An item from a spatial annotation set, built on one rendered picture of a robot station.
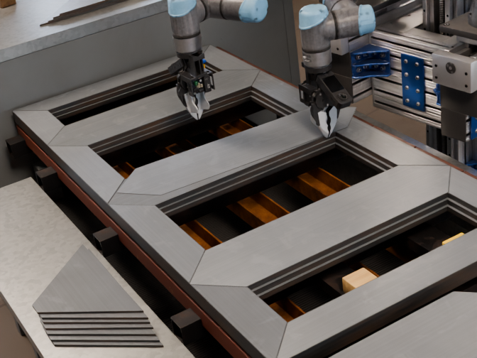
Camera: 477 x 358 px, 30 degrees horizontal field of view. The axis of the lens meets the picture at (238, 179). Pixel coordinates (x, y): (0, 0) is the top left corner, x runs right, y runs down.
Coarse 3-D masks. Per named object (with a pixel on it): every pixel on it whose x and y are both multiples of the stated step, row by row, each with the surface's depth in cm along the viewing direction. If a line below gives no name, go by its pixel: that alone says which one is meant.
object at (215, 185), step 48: (96, 96) 291; (240, 96) 278; (96, 144) 259; (336, 144) 244; (192, 192) 227; (144, 240) 210; (384, 240) 203; (192, 288) 191; (432, 288) 181; (240, 336) 176; (336, 336) 171
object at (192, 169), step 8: (184, 152) 246; (168, 160) 243; (176, 160) 242; (184, 160) 242; (192, 160) 241; (200, 160) 240; (176, 168) 238; (184, 168) 237; (192, 168) 237; (200, 168) 236; (208, 168) 236; (184, 176) 234; (192, 176) 233; (200, 176) 233; (208, 176) 232
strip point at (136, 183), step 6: (132, 174) 238; (138, 174) 238; (126, 180) 236; (132, 180) 235; (138, 180) 235; (144, 180) 234; (126, 186) 233; (132, 186) 233; (138, 186) 232; (144, 186) 232; (150, 186) 231; (120, 192) 230; (126, 192) 230; (132, 192) 230; (138, 192) 229; (144, 192) 229; (150, 192) 228; (156, 192) 228
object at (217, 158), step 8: (208, 144) 248; (216, 144) 247; (192, 152) 245; (200, 152) 244; (208, 152) 244; (216, 152) 243; (224, 152) 243; (208, 160) 240; (216, 160) 239; (224, 160) 239; (232, 160) 238; (216, 168) 235; (224, 168) 235; (232, 168) 234
